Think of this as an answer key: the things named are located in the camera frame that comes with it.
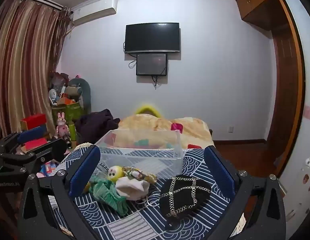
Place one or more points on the white wall socket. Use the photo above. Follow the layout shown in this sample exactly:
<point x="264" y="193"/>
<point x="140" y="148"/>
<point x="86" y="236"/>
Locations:
<point x="230" y="129"/>

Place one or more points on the small black wall monitor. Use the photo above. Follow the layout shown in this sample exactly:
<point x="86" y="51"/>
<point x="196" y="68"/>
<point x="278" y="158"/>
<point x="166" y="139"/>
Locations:
<point x="152" y="64"/>

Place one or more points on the brown striped curtain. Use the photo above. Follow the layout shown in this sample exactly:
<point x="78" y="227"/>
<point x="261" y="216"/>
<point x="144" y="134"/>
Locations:
<point x="24" y="67"/>

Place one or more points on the clear plastic storage bin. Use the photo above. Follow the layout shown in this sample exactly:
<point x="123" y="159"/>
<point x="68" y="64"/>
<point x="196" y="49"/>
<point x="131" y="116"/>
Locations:
<point x="145" y="160"/>

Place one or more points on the red box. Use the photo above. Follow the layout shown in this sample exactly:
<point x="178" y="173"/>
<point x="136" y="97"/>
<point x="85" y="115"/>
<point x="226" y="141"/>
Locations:
<point x="33" y="121"/>

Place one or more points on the yellow plush doll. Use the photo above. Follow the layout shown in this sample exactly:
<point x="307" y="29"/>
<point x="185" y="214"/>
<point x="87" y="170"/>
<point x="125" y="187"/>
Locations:
<point x="114" y="173"/>

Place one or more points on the wooden door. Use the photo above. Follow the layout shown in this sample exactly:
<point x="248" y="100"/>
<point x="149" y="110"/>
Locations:
<point x="285" y="92"/>

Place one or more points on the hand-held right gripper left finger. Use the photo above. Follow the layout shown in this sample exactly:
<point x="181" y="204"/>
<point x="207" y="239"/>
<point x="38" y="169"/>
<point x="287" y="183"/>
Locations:
<point x="84" y="173"/>

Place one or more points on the small white fan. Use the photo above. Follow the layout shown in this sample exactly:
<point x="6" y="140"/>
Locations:
<point x="52" y="95"/>

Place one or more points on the pink bunny toy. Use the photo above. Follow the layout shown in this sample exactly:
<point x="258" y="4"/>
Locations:
<point x="61" y="127"/>

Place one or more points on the floral patterned cloth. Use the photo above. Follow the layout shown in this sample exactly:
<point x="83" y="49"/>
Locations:
<point x="145" y="177"/>

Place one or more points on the colourful printed cloth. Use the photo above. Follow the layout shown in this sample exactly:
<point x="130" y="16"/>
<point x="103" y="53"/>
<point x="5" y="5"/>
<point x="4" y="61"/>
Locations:
<point x="48" y="168"/>

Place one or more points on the wooden overhead cabinet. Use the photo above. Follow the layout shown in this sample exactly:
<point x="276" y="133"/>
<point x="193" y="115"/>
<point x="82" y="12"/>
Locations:
<point x="257" y="0"/>

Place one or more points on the black wall television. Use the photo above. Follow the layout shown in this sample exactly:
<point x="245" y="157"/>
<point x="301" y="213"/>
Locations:
<point x="152" y="37"/>

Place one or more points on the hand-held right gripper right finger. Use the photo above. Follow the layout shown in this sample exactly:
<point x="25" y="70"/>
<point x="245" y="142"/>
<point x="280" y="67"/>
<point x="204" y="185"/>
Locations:
<point x="219" y="173"/>

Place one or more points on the dark clothing pile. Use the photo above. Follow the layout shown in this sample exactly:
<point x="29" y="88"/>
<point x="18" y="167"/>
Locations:
<point x="94" y="127"/>

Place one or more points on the green storage box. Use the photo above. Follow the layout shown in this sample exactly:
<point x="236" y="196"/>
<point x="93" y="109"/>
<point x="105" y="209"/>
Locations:
<point x="69" y="112"/>

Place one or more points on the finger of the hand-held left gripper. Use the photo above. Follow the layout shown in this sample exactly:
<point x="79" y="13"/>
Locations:
<point x="32" y="133"/>
<point x="52" y="147"/>

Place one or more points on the green bottle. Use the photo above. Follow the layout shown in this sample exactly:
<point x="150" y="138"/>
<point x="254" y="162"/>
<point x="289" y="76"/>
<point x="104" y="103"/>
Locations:
<point x="72" y="132"/>

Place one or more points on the yellow curved object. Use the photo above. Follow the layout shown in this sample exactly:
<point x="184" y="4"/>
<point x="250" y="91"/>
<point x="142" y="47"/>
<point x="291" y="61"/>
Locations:
<point x="147" y="109"/>

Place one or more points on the orange yellow blanket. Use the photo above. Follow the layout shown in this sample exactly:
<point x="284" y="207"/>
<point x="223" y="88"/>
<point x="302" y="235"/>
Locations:
<point x="150" y="127"/>

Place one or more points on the green ruffled cloth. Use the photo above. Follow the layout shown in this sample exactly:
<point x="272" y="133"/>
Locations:
<point x="107" y="195"/>

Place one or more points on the white air conditioner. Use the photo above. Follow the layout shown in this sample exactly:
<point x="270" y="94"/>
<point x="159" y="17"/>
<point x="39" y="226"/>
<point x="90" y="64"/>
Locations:
<point x="94" y="12"/>

